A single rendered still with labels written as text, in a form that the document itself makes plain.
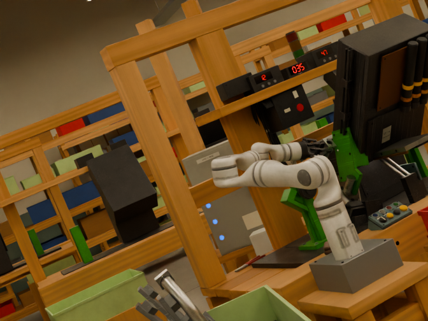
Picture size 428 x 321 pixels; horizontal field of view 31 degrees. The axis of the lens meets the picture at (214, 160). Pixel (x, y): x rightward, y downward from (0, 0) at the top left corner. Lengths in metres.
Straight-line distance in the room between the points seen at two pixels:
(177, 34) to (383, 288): 1.44
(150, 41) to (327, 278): 1.27
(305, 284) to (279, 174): 0.41
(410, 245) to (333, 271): 0.54
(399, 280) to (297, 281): 0.40
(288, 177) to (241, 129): 0.86
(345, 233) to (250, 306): 0.38
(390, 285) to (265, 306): 0.40
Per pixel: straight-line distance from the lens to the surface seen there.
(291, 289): 2.68
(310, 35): 10.88
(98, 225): 9.88
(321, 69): 3.43
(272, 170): 2.55
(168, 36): 3.27
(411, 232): 2.97
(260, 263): 3.16
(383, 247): 2.52
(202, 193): 3.30
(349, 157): 3.15
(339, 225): 2.47
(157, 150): 3.15
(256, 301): 2.51
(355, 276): 2.46
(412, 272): 2.47
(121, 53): 3.18
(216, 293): 3.16
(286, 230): 3.37
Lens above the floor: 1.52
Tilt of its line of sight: 3 degrees down
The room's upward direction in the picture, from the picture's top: 23 degrees counter-clockwise
